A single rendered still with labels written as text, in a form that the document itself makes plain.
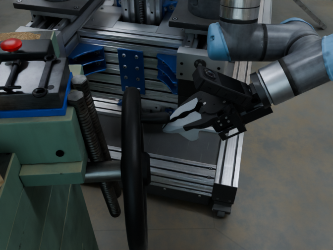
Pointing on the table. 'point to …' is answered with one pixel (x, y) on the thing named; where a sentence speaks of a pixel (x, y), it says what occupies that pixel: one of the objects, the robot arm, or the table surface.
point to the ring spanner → (44, 76)
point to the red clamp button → (11, 44)
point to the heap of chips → (19, 35)
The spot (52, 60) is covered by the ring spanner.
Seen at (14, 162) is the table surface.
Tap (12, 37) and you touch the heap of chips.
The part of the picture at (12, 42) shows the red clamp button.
